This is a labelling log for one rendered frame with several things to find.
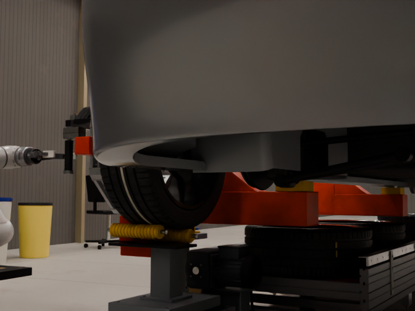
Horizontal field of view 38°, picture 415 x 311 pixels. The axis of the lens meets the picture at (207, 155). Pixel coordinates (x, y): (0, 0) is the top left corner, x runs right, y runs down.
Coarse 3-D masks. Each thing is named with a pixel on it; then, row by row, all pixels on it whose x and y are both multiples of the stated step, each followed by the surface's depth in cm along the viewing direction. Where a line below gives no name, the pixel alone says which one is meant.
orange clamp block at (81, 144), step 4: (84, 136) 238; (88, 136) 237; (76, 140) 240; (80, 140) 239; (84, 140) 238; (88, 140) 237; (76, 144) 240; (80, 144) 238; (84, 144) 238; (88, 144) 237; (92, 144) 238; (76, 148) 239; (80, 148) 238; (84, 148) 237; (88, 148) 236; (92, 148) 238; (76, 152) 239; (80, 152) 238; (84, 152) 237; (88, 152) 236; (92, 152) 238
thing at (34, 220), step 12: (24, 204) 643; (36, 204) 642; (48, 204) 651; (24, 216) 643; (36, 216) 643; (48, 216) 652; (24, 228) 643; (36, 228) 642; (48, 228) 653; (24, 240) 642; (36, 240) 642; (48, 240) 654; (24, 252) 642; (36, 252) 642; (48, 252) 656
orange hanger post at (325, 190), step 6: (318, 186) 476; (324, 186) 474; (330, 186) 471; (318, 192) 476; (324, 192) 473; (330, 192) 471; (318, 198) 475; (324, 198) 473; (330, 198) 470; (318, 204) 475; (324, 204) 473; (330, 204) 470; (324, 210) 472; (330, 210) 470
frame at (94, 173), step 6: (90, 120) 248; (90, 126) 248; (90, 132) 248; (90, 156) 247; (90, 162) 247; (96, 162) 248; (90, 168) 247; (96, 168) 245; (90, 174) 247; (96, 174) 245; (162, 174) 289; (168, 174) 288; (96, 180) 247; (102, 180) 246; (168, 180) 286; (102, 186) 251; (168, 186) 286; (102, 192) 252; (108, 198) 254; (108, 204) 256; (114, 210) 258
